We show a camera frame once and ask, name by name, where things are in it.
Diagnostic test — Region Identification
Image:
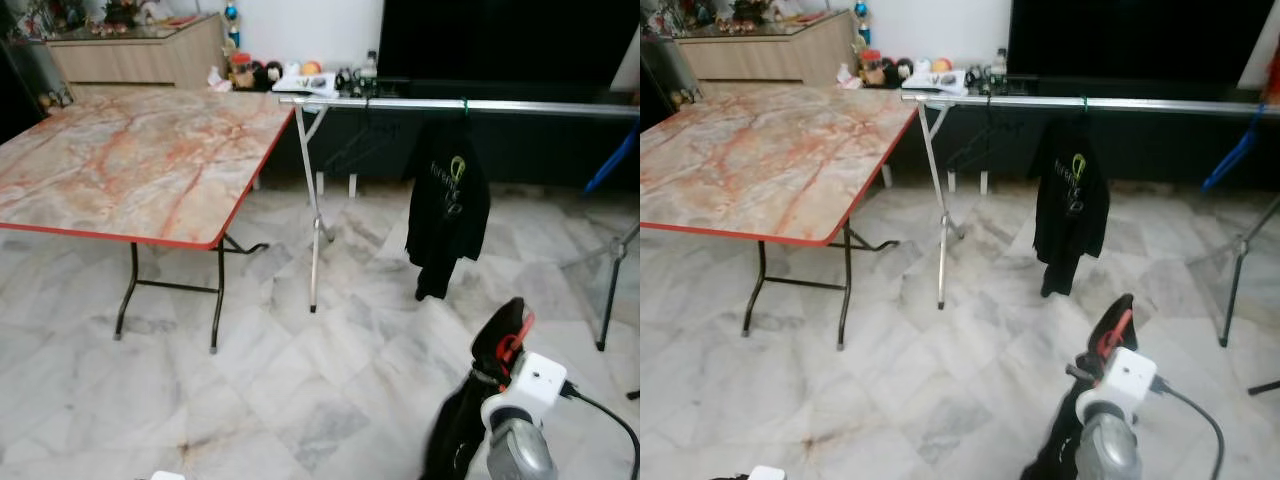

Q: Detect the black printed t-shirt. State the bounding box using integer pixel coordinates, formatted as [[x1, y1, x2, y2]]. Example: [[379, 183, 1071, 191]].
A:
[[1033, 115, 1111, 298], [405, 115, 492, 301]]

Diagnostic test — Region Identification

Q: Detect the marble pattern folding table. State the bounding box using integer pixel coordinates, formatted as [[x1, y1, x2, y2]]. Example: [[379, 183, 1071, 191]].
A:
[[0, 88, 297, 354], [640, 88, 921, 351]]

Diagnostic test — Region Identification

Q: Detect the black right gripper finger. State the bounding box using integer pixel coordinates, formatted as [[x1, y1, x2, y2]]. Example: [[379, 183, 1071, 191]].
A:
[[1080, 293, 1136, 357], [478, 297, 525, 353]]

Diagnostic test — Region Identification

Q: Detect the silver metal clothes rack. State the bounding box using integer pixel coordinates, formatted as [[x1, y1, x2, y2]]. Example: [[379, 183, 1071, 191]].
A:
[[278, 93, 641, 353], [903, 92, 1280, 349]]

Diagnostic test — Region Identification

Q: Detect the black wire clothes hanger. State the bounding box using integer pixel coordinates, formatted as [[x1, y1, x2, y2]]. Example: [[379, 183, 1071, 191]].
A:
[[322, 95, 403, 173], [945, 94, 1023, 171]]

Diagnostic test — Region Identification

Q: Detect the blue plastic clothes hanger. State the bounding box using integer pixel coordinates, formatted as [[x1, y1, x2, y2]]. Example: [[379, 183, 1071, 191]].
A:
[[1203, 105, 1266, 191], [585, 120, 641, 193]]

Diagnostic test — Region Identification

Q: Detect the light wooden cabinet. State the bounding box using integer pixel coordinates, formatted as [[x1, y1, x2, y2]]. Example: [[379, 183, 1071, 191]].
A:
[[675, 12, 857, 91], [45, 14, 227, 93]]

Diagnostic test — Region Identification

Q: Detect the black jacket red stripe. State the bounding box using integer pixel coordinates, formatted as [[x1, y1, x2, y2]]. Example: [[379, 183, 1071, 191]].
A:
[[420, 375, 498, 480], [1020, 385, 1086, 480]]

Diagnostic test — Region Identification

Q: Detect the black television console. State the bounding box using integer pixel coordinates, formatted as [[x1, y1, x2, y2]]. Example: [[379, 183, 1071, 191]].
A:
[[268, 76, 641, 197], [900, 76, 1280, 195]]

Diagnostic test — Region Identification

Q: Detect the black flat television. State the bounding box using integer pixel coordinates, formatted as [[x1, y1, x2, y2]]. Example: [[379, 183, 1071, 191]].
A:
[[378, 0, 641, 85], [1007, 0, 1276, 83]]

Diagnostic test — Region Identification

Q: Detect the dark glass display cabinet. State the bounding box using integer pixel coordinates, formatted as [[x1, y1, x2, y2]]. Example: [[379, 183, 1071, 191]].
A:
[[640, 35, 701, 113], [0, 30, 73, 143]]

